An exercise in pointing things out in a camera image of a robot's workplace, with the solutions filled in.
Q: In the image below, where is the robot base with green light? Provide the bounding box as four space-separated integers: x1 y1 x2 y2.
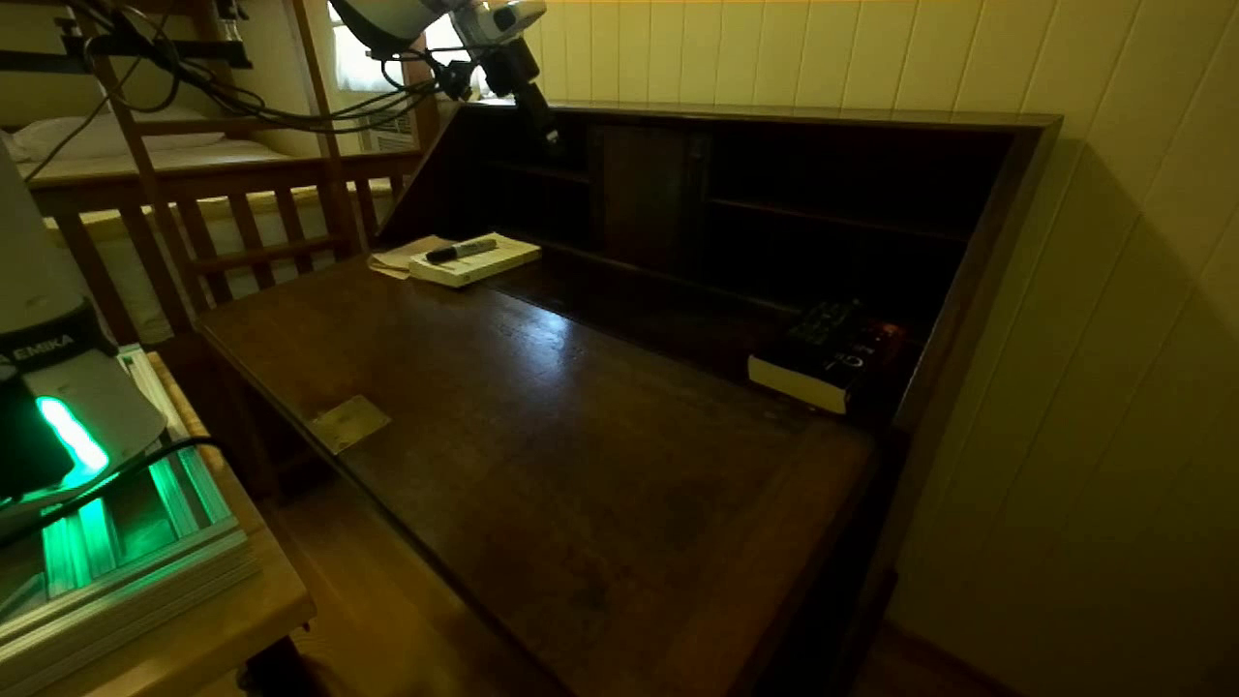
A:
0 135 173 514

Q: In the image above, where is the aluminium mounting frame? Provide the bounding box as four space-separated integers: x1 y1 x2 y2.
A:
0 441 254 667

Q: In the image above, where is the dark wooden secretary desk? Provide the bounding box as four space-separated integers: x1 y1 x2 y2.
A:
191 102 1066 697

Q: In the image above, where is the small paper label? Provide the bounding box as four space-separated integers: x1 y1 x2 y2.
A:
307 390 394 457

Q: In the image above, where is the black and white marker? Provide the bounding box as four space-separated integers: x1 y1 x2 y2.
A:
421 231 505 268

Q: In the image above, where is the green lit device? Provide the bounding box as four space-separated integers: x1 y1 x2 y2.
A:
0 346 320 697

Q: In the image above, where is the black cable bundle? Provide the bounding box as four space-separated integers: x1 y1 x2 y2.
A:
0 0 450 186

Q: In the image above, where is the wooden chair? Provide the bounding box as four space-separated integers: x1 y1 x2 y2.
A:
23 147 427 347

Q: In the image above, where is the wooden ladder frame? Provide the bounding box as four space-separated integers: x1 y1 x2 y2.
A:
67 0 370 325

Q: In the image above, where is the black base cable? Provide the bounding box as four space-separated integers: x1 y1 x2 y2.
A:
0 435 225 536

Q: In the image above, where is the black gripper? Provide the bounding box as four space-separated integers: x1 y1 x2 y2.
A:
481 35 565 147

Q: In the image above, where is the black book with keyboard cover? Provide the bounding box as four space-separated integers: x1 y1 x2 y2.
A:
742 294 914 422

